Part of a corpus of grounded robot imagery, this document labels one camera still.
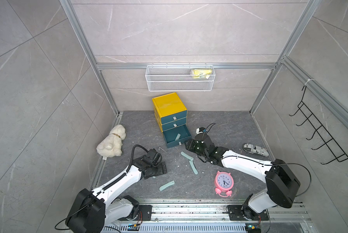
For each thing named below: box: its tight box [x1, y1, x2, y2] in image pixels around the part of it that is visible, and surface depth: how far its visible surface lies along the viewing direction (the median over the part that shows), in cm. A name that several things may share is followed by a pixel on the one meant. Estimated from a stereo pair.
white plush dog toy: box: [96, 124, 127, 161], surface depth 94 cm
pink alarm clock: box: [214, 170, 234, 198], surface depth 83 cm
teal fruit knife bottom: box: [158, 180, 175, 191], surface depth 84 cm
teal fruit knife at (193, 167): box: [189, 160, 199, 175], surface depth 92 cm
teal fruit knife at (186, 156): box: [180, 151, 194, 161], surface depth 97 cm
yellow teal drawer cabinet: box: [152, 92, 192, 149], surface depth 97 cm
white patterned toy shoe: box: [243, 143, 269, 157], surface depth 96 cm
